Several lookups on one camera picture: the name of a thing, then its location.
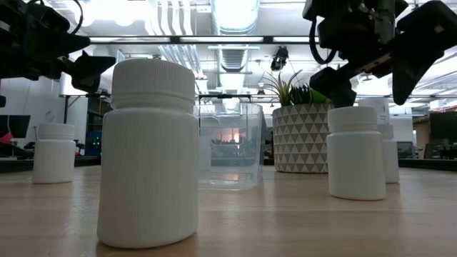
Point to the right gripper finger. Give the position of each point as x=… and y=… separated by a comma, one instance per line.
x=421, y=39
x=335, y=87

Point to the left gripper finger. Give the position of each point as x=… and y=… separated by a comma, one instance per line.
x=64, y=44
x=89, y=71

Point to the white plastic pill bottle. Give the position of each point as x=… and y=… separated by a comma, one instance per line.
x=355, y=160
x=53, y=157
x=392, y=160
x=148, y=171

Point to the clear plastic basket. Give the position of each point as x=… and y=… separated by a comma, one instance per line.
x=232, y=178

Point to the succulents in triangle-patterned pot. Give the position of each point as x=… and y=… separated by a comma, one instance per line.
x=300, y=142

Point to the blue equipment cabinet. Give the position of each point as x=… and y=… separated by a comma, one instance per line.
x=93, y=142

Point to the black computer monitor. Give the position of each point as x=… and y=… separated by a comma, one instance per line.
x=444, y=126
x=16, y=125

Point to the grey office chair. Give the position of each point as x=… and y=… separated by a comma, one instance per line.
x=407, y=150

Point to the black background desk frame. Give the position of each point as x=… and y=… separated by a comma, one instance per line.
x=66, y=107

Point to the black hanging camera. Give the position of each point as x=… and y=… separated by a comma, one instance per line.
x=280, y=59

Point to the black overhead frame bar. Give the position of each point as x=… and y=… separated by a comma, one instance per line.
x=175, y=39

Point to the black aluminium table frame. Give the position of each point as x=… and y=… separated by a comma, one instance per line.
x=428, y=164

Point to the silver ventilation duct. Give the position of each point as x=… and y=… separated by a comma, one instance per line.
x=233, y=18

